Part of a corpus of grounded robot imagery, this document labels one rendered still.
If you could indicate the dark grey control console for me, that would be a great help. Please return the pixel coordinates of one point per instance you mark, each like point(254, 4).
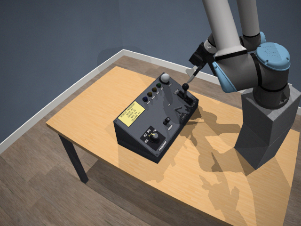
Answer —
point(152, 122)

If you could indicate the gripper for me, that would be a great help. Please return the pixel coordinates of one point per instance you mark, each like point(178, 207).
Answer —
point(198, 59)

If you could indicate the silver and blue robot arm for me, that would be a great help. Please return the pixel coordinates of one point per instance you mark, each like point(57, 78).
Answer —
point(266, 70)

